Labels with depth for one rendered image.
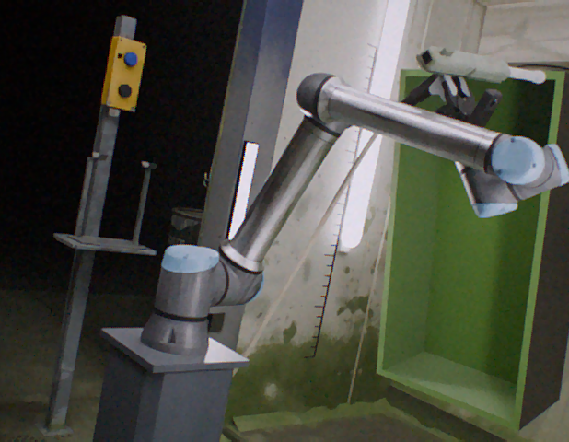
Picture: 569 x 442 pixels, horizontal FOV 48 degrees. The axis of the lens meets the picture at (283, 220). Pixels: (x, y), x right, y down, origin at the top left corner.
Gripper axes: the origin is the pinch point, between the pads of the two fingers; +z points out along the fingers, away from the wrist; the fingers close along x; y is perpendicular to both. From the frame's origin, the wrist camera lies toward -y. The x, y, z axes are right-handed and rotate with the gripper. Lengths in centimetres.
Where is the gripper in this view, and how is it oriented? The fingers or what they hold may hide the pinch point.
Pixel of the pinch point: (448, 67)
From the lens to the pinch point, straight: 163.0
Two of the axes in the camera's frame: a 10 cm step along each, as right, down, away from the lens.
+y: -5.8, 3.5, 7.4
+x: 7.6, -0.9, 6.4
